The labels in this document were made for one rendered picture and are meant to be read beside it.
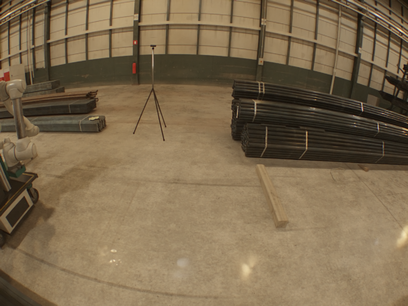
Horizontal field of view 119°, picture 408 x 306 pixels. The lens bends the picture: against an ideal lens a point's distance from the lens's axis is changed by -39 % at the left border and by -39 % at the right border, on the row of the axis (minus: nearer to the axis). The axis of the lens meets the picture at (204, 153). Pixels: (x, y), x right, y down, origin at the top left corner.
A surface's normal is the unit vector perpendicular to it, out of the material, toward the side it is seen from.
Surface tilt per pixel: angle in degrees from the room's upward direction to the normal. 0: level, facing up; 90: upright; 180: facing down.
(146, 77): 90
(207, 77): 90
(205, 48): 90
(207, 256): 0
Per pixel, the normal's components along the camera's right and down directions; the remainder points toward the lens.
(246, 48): -0.01, 0.46
